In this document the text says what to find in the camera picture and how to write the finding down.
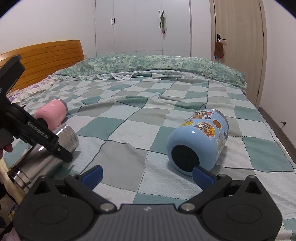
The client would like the pink insulated cup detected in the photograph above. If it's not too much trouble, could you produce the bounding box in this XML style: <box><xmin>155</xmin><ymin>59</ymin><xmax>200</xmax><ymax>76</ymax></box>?
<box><xmin>34</xmin><ymin>99</ymin><xmax>68</xmax><ymax>131</ymax></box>

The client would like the stainless steel cup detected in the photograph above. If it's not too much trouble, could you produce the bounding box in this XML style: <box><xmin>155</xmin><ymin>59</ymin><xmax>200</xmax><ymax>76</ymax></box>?
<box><xmin>8</xmin><ymin>124</ymin><xmax>79</xmax><ymax>193</ymax></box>

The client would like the blue cartoon cup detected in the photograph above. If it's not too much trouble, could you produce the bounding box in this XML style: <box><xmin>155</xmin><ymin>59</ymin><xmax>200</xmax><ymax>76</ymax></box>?
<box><xmin>166</xmin><ymin>108</ymin><xmax>229</xmax><ymax>176</ymax></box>

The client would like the person's left hand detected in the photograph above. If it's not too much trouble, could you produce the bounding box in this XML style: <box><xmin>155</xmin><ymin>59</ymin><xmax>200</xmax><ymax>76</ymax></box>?
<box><xmin>0</xmin><ymin>143</ymin><xmax>13</xmax><ymax>159</ymax></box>

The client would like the purple floral pillow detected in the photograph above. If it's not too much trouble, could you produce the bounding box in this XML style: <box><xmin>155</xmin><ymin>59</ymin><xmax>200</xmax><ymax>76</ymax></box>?
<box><xmin>6</xmin><ymin>75</ymin><xmax>60</xmax><ymax>104</ymax></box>

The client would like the wooden headboard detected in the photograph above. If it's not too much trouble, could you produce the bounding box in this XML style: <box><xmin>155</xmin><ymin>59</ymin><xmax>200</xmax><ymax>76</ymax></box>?
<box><xmin>1</xmin><ymin>40</ymin><xmax>84</xmax><ymax>91</ymax></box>

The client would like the checkered green bed sheet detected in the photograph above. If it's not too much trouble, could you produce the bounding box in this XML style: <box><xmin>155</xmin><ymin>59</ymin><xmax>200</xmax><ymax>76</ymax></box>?
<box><xmin>20</xmin><ymin>76</ymin><xmax>295</xmax><ymax>240</ymax></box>

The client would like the green floral quilt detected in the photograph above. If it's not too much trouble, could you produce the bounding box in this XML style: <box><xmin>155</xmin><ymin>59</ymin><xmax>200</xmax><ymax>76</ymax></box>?
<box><xmin>52</xmin><ymin>55</ymin><xmax>247</xmax><ymax>91</ymax></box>

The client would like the white wardrobe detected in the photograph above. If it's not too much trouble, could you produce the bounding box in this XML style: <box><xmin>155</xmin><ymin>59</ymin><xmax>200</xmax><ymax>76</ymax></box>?
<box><xmin>95</xmin><ymin>1</ymin><xmax>192</xmax><ymax>57</ymax></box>

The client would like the beige wooden door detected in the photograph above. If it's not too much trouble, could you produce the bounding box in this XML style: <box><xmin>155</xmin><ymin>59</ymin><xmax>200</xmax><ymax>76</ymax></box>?
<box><xmin>210</xmin><ymin>1</ymin><xmax>267</xmax><ymax>108</ymax></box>

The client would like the green hanging toy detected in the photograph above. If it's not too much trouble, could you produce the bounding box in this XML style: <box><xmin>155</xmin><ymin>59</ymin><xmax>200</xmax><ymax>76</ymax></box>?
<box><xmin>159</xmin><ymin>11</ymin><xmax>167</xmax><ymax>39</ymax></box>

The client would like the black door handle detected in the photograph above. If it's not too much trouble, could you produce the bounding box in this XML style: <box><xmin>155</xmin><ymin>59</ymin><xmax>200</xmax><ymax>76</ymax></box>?
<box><xmin>217</xmin><ymin>34</ymin><xmax>226</xmax><ymax>42</ymax></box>

